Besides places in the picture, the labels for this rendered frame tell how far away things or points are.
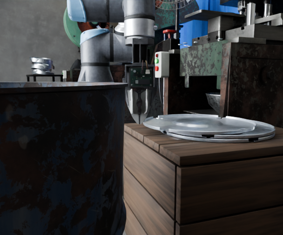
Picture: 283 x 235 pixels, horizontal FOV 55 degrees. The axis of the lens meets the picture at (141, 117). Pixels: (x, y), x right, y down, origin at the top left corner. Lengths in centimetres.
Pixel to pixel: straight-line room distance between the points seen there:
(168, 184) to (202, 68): 86
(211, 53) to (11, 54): 677
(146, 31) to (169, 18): 212
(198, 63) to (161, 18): 144
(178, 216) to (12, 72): 731
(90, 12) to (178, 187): 50
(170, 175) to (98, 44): 70
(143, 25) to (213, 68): 65
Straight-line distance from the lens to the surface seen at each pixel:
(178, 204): 52
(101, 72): 109
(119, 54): 111
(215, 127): 68
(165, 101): 151
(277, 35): 132
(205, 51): 132
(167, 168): 54
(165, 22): 276
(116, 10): 77
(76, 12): 78
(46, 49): 774
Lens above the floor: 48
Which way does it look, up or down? 8 degrees down
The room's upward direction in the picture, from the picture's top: straight up
